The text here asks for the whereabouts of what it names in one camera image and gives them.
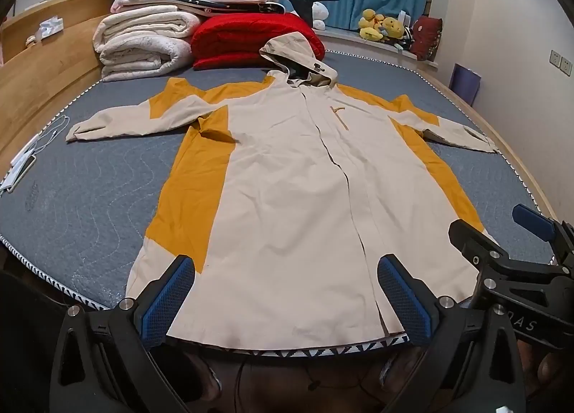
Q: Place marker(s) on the white fluffy folded blanket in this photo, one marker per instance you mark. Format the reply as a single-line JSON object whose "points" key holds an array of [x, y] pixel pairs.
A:
{"points": [[143, 25], [143, 56]]}

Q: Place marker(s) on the cream and mustard hooded jacket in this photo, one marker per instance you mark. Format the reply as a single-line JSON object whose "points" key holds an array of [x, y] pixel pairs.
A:
{"points": [[291, 216]]}

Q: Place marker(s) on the smartphone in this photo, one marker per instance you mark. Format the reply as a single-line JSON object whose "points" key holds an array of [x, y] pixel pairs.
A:
{"points": [[23, 173]]}

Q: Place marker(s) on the person's right hand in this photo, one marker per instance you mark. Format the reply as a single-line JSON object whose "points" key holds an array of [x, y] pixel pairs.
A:
{"points": [[549, 368]]}

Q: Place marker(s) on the grey quilted bed mattress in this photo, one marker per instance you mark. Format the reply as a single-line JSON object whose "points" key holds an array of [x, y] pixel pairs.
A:
{"points": [[89, 198]]}

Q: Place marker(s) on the yellow plush toy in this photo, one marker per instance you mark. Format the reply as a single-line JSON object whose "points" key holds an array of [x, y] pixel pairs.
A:
{"points": [[371, 23], [395, 27]]}

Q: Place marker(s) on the dark patterned folded cloth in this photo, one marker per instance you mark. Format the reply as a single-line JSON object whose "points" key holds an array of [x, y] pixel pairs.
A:
{"points": [[224, 6]]}

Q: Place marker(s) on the white wall socket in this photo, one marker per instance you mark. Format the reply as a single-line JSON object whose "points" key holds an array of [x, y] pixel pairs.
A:
{"points": [[561, 61]]}

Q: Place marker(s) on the red folded quilt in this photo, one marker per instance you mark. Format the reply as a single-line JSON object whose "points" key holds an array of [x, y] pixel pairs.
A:
{"points": [[242, 39]]}

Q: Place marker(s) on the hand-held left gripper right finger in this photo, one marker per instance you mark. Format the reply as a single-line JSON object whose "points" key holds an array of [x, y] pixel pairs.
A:
{"points": [[403, 305]]}

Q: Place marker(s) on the wooden bed frame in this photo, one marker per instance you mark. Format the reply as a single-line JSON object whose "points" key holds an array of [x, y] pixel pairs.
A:
{"points": [[45, 63]]}

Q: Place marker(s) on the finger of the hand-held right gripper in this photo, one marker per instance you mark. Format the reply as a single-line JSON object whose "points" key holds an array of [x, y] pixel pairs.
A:
{"points": [[471, 240], [531, 221]]}

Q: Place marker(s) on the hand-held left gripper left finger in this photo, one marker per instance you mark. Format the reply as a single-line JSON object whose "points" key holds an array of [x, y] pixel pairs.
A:
{"points": [[168, 301]]}

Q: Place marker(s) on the white plush toy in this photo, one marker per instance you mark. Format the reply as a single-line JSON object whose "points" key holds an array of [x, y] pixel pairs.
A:
{"points": [[320, 14]]}

